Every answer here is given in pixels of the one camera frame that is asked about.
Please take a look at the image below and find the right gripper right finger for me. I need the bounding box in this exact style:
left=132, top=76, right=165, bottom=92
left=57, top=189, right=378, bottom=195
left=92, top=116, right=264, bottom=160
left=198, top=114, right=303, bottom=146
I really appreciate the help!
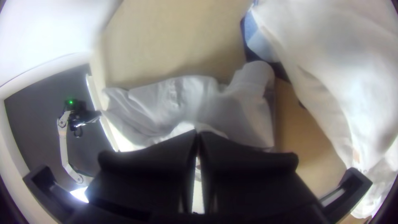
left=199, top=132, right=318, bottom=215

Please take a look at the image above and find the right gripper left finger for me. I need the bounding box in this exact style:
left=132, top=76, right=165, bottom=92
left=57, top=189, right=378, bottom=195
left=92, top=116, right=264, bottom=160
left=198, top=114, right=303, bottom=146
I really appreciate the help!
left=87, top=130, right=198, bottom=215

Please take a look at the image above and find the white t-shirt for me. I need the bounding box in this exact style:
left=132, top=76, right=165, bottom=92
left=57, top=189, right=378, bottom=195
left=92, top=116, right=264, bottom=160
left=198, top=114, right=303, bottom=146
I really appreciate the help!
left=101, top=61, right=276, bottom=156

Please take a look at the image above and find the cream t-shirt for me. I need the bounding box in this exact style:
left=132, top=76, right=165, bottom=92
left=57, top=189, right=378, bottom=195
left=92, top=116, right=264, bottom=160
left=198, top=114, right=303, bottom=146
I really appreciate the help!
left=248, top=0, right=398, bottom=220

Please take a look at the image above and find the dark blue-printed garment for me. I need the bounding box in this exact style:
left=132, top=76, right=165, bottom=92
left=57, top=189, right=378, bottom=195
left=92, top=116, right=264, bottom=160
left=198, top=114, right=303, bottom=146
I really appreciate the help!
left=240, top=1, right=308, bottom=110

